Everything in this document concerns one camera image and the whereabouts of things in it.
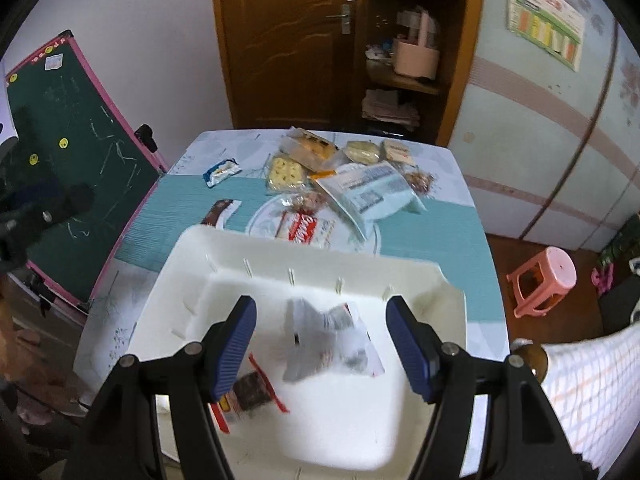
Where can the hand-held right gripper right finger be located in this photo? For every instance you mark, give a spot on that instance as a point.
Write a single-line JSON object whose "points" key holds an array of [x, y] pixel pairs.
{"points": [[410, 355]]}

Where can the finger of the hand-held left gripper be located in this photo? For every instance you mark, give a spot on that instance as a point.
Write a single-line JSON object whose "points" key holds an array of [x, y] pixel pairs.
{"points": [[55, 207]]}

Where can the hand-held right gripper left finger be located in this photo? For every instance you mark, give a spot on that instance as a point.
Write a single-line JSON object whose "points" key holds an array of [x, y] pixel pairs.
{"points": [[235, 355]]}

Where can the white plastic bin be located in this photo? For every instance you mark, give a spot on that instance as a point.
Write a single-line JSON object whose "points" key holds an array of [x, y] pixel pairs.
{"points": [[310, 420]]}

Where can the red brown snack packet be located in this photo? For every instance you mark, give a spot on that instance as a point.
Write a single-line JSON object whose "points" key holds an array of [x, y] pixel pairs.
{"points": [[250, 392]]}

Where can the brown wooden bed knob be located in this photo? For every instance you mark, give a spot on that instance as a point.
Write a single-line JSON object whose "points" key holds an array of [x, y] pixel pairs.
{"points": [[532, 360]]}

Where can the brown white snack packet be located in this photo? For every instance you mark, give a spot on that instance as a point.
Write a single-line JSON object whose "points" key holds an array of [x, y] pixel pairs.
{"points": [[217, 212]]}

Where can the red white snack packet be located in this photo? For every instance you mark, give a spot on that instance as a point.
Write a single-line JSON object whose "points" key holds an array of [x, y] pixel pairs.
{"points": [[302, 227]]}

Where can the pink plastic stool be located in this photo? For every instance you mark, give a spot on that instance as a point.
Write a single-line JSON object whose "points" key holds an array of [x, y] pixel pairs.
{"points": [[547, 270]]}

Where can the small blue white candy packet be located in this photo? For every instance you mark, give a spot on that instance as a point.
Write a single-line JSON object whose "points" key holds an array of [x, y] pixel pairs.
{"points": [[220, 172]]}

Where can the clear nut snack packet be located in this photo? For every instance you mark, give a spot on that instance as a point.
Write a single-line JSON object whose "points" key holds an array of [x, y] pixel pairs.
{"points": [[305, 201], [419, 181]]}

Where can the yellow cracker packet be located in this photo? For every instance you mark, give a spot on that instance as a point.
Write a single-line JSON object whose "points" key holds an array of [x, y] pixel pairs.
{"points": [[285, 172]]}

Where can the plaid white blanket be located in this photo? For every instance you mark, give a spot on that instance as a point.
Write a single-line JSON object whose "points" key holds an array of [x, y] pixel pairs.
{"points": [[595, 400]]}

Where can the beige square snack packet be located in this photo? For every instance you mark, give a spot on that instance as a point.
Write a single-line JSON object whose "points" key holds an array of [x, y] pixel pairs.
{"points": [[398, 152]]}

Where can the pink plastic toy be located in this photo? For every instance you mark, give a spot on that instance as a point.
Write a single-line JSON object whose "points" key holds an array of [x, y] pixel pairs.
{"points": [[602, 277]]}

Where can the pale round cake packet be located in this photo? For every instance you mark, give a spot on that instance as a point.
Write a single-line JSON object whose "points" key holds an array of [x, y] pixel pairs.
{"points": [[362, 152]]}

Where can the clear cake slice packet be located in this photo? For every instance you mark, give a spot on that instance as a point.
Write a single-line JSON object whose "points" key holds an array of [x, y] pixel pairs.
{"points": [[310, 147]]}

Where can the pale green wardrobe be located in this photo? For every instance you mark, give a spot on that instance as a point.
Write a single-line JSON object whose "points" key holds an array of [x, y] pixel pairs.
{"points": [[540, 150]]}

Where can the stack of folded cloths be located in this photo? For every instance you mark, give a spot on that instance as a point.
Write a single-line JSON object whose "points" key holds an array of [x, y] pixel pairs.
{"points": [[387, 107]]}

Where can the brown wooden door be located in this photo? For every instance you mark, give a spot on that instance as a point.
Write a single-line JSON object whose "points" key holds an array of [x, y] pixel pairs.
{"points": [[285, 45]]}

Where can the pink plastic caddy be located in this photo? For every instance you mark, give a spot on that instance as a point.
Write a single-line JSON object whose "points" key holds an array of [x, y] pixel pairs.
{"points": [[415, 60]]}

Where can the brown wooden shelf cabinet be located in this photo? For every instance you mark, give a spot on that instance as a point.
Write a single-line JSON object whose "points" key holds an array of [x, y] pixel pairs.
{"points": [[452, 60]]}

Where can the green chalkboard pink frame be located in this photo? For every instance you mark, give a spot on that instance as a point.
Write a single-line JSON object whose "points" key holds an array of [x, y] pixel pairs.
{"points": [[75, 160]]}

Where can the wall poster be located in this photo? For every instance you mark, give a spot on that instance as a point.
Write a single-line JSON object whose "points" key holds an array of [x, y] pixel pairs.
{"points": [[545, 15]]}

